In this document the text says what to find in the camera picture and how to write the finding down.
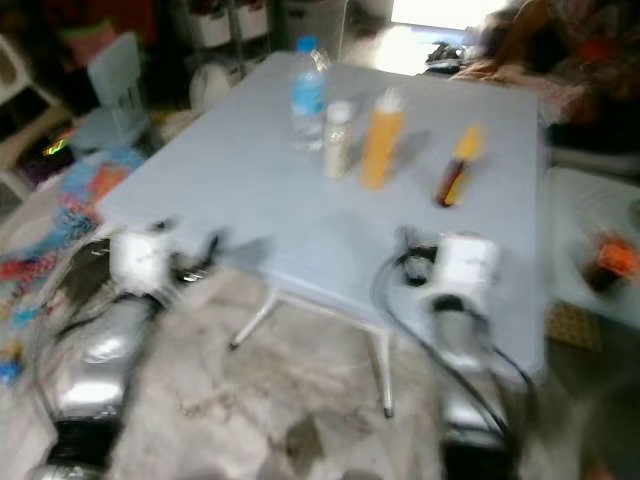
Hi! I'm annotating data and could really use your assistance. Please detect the storage rack with white bins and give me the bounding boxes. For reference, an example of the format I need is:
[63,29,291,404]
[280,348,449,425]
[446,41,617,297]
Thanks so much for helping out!
[180,0,286,81]

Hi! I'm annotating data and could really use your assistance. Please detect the brown woven mat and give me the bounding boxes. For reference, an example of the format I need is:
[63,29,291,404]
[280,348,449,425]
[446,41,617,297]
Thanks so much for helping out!
[545,300,606,353]

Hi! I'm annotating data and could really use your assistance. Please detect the clear water bottle blue label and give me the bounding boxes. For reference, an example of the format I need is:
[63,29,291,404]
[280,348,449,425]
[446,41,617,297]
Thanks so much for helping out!
[290,35,329,153]

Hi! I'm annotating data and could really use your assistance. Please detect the small white drink bottle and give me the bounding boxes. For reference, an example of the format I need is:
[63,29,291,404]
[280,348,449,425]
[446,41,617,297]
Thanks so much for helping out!
[323,100,356,181]

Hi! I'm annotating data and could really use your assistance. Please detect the white round appliance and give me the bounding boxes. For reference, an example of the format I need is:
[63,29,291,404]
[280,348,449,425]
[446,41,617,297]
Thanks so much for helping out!
[188,62,241,113]

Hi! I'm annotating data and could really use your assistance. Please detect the orange juice bottle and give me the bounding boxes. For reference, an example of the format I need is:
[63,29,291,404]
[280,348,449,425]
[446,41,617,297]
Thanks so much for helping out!
[360,88,406,191]

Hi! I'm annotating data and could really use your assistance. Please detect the small blue toy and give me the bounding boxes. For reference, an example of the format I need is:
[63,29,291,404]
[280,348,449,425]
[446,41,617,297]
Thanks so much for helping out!
[0,345,26,386]

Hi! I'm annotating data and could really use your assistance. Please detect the pink fabric item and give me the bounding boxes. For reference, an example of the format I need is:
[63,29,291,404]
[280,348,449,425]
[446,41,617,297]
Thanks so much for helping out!
[60,20,116,66]

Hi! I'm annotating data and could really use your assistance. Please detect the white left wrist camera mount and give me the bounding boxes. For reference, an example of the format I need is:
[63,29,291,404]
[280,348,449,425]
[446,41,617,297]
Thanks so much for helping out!
[110,228,173,293]

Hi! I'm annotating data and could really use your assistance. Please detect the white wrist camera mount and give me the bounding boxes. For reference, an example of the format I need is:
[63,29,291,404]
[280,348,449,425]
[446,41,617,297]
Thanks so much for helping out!
[425,235,501,306]
[110,228,173,293]

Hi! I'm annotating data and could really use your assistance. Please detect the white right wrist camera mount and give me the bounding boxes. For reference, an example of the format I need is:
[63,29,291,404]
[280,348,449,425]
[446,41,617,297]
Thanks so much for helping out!
[425,235,501,306]

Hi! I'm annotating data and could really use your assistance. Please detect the dark sauce bottle yellow cap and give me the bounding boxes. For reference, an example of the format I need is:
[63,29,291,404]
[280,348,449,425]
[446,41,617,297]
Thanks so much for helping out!
[435,125,486,209]

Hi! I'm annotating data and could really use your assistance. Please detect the light blue child chair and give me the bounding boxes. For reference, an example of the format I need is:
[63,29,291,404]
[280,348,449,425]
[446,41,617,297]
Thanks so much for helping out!
[72,32,151,153]

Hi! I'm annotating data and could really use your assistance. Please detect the white baby high chair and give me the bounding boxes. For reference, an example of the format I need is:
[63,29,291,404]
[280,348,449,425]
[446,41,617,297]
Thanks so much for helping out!
[0,35,61,196]

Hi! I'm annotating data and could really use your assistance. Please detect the seated person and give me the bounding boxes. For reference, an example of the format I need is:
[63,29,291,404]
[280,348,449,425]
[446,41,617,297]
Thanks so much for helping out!
[455,0,640,126]

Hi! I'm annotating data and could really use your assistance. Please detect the light blue folding table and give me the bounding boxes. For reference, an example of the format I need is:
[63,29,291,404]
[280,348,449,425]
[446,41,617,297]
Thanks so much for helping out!
[95,50,556,421]

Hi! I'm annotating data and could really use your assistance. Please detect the orange and black object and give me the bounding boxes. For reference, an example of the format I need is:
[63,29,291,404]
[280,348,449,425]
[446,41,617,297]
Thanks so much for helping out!
[585,232,640,296]

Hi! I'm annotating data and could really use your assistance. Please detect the colourful play mat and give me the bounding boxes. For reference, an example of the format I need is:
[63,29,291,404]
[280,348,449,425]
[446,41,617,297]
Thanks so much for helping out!
[0,150,146,291]

